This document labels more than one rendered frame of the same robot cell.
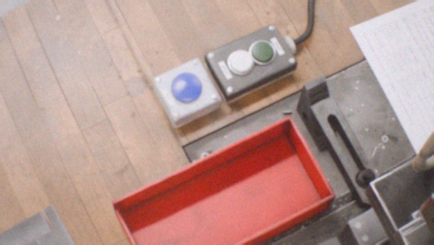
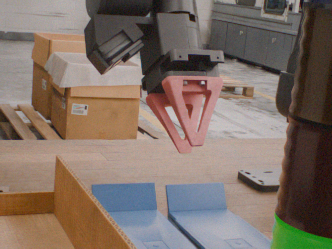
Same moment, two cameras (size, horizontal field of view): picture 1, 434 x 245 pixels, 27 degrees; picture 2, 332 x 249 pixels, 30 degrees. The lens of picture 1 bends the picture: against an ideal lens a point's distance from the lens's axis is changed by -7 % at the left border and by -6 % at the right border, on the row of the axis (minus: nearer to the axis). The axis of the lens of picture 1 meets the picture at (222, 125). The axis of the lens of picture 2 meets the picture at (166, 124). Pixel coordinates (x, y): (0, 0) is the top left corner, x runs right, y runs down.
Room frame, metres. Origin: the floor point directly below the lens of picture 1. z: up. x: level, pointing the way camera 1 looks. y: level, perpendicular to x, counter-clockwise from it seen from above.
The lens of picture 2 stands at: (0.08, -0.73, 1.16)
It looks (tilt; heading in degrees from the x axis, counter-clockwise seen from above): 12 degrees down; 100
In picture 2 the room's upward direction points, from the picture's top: 6 degrees clockwise
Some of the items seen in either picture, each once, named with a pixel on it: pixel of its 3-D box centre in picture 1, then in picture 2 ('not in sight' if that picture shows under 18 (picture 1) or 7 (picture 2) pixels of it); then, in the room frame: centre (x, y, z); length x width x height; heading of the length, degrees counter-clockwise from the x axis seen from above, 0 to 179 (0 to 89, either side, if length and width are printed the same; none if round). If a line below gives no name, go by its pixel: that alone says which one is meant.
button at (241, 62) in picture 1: (240, 63); not in sight; (0.50, -0.01, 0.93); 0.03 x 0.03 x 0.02
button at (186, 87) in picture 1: (186, 88); not in sight; (0.46, 0.05, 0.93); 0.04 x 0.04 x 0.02
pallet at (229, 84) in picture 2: not in sight; (188, 83); (-0.97, 6.48, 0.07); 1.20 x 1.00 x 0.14; 32
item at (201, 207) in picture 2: not in sight; (225, 221); (0.05, -0.14, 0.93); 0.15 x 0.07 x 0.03; 124
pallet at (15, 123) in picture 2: not in sight; (79, 130); (-1.30, 3.50, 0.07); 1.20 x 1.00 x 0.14; 124
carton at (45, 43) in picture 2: not in sight; (70, 75); (-1.48, 3.74, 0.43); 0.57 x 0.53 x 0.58; 125
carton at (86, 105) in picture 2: not in sight; (96, 96); (-1.12, 3.24, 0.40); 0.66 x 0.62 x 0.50; 121
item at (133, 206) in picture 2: not in sight; (146, 222); (-0.02, -0.18, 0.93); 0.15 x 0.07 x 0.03; 123
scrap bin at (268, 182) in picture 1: (223, 205); not in sight; (0.31, -0.01, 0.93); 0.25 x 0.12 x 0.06; 124
